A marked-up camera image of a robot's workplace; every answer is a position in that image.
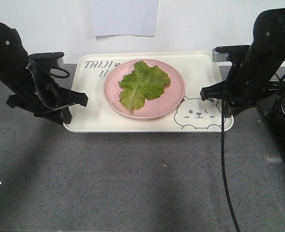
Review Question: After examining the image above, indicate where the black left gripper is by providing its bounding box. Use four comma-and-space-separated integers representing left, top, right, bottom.
6, 65, 88, 124

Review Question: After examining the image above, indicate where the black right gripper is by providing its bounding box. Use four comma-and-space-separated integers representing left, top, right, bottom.
200, 62, 285, 118

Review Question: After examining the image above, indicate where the pink round plate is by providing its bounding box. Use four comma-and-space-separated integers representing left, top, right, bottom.
103, 59, 185, 120

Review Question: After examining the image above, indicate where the cream bear serving tray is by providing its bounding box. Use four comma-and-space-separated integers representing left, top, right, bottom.
66, 51, 234, 132

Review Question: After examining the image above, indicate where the green lettuce leaf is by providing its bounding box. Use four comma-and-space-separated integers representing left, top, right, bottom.
118, 60, 171, 111

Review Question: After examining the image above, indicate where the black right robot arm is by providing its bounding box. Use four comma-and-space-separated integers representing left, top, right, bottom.
200, 8, 285, 117

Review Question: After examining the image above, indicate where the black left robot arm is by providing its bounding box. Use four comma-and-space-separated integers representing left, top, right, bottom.
0, 22, 88, 124

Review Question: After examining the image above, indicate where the black induction cooktop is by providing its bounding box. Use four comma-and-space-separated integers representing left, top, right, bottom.
256, 92, 285, 163

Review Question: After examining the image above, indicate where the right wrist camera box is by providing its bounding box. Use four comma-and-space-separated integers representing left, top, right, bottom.
212, 45, 250, 63

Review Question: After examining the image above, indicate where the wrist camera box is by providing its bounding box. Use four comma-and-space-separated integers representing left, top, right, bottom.
212, 45, 250, 63
28, 52, 64, 70

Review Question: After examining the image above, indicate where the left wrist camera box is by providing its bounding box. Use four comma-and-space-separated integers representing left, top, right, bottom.
28, 52, 64, 70

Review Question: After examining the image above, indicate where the white paper on wall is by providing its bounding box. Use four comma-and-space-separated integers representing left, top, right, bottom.
91, 0, 158, 37

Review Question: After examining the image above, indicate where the black hanging cable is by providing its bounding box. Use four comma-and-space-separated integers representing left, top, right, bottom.
219, 65, 285, 232

